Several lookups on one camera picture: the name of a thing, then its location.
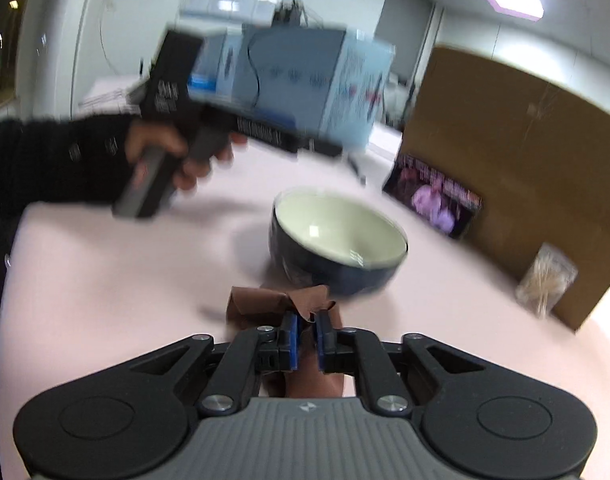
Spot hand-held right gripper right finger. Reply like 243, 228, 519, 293
315, 310, 486, 418

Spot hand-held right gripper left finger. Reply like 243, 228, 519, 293
130, 310, 301, 418

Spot brown cloth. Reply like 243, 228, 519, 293
226, 285, 346, 398

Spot dark blue ceramic bowl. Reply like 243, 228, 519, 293
269, 186, 410, 297

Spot person's left forearm black sleeve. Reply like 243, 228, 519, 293
0, 110, 138, 208

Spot person's left hand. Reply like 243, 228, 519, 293
125, 120, 248, 193

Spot light blue carton box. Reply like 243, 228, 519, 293
187, 25, 396, 151

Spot dark window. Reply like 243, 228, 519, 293
0, 0, 36, 106

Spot black pen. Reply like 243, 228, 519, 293
347, 155, 368, 188

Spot black smartphone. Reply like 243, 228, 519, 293
382, 154, 483, 241

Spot clear cotton swab jar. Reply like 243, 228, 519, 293
516, 242, 578, 318

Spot large brown cardboard box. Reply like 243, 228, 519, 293
400, 45, 610, 331

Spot black device with cables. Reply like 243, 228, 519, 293
271, 0, 311, 28

